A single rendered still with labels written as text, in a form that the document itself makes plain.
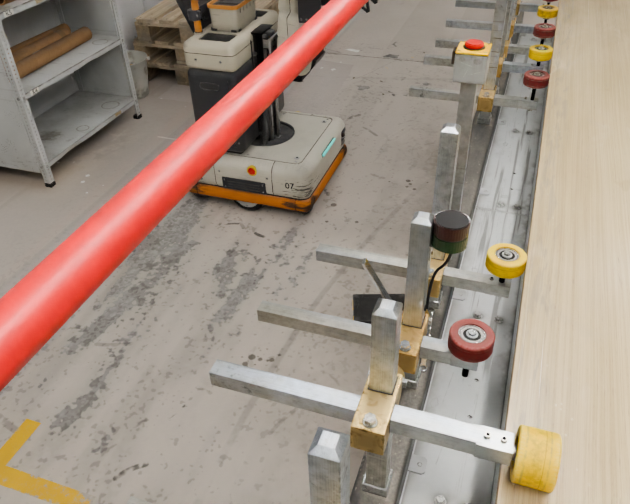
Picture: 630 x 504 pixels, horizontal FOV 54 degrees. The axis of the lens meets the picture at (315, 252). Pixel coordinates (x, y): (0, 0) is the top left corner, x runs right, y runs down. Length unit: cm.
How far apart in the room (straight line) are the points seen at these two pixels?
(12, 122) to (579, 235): 282
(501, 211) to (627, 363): 92
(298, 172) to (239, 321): 78
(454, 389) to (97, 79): 334
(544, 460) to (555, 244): 60
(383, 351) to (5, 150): 302
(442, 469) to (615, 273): 52
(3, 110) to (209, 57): 119
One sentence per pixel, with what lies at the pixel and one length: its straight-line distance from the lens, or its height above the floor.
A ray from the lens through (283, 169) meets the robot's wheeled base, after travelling 286.
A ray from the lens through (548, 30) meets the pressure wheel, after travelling 264.
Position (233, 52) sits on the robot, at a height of 78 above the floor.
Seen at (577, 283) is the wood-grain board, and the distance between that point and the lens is 130.
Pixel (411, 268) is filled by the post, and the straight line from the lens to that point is 109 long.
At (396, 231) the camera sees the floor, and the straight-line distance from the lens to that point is 290.
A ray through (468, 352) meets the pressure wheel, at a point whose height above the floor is 90.
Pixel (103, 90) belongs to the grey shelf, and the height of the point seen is 16.
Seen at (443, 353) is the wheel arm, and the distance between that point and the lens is 116.
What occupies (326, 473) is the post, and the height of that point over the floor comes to 113.
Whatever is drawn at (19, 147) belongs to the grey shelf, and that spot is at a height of 22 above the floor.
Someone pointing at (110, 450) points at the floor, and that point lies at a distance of 218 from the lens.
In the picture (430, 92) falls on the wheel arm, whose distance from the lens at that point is 225.
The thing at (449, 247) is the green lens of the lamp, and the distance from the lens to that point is 103.
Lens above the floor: 169
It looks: 38 degrees down
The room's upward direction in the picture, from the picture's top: 2 degrees counter-clockwise
